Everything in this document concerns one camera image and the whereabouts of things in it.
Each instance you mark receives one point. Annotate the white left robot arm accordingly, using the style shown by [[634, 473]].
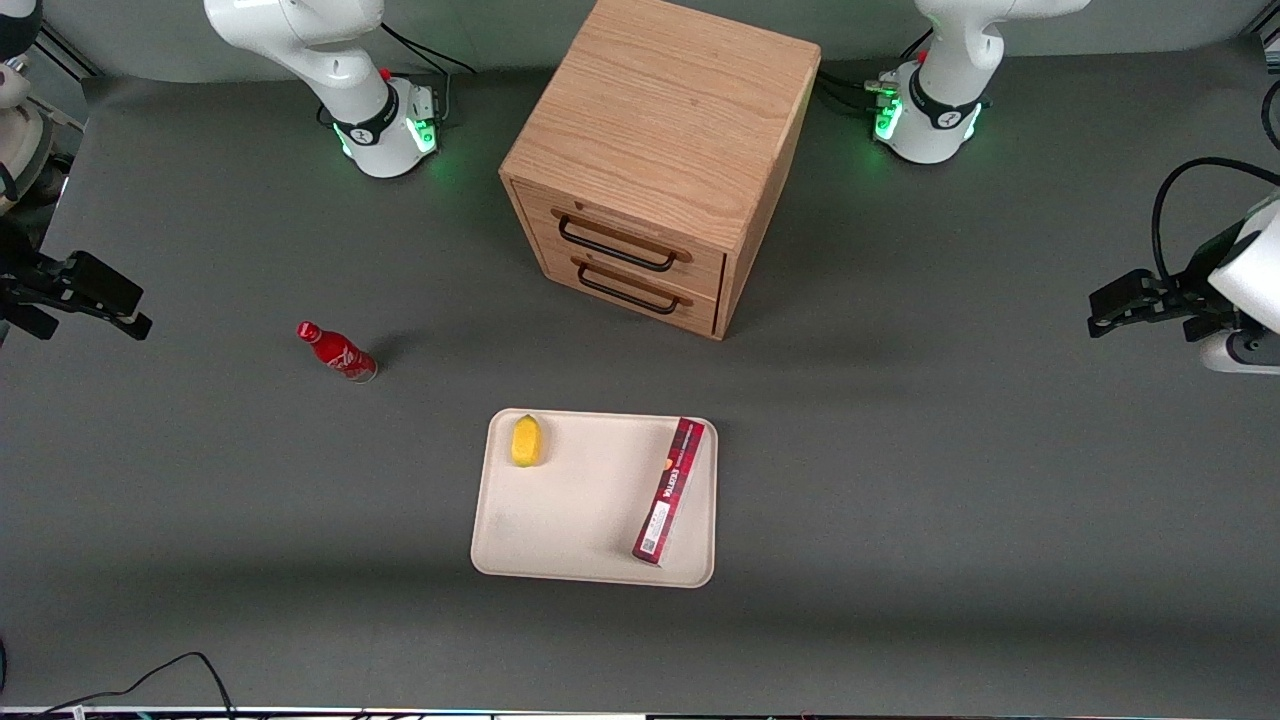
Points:
[[950, 60]]

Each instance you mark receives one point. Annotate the wooden drawer front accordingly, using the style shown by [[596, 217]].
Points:
[[700, 312], [700, 270]]

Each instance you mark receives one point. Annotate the beige plastic tray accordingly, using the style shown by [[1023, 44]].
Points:
[[580, 520]]

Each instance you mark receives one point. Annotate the aluminium frame rail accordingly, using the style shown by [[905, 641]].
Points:
[[70, 55]]

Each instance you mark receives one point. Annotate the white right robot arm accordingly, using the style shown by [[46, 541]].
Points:
[[300, 40]]

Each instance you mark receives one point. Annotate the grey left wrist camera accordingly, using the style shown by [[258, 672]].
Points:
[[1240, 355]]

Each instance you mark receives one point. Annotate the long red cardboard box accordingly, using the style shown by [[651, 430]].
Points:
[[668, 495]]

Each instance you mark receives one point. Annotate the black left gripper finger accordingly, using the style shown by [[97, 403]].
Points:
[[1124, 318], [1098, 325]]

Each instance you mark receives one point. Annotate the beige round background equipment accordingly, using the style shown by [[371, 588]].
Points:
[[22, 150]]

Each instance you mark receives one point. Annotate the red coke bottle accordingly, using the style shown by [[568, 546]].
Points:
[[340, 355]]

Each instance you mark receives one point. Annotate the wooden drawer cabinet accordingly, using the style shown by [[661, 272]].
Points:
[[660, 110]]

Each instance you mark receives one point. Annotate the yellow lemon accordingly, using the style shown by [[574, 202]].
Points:
[[526, 442]]

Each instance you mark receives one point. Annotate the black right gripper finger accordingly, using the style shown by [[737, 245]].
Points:
[[108, 314], [138, 328]]

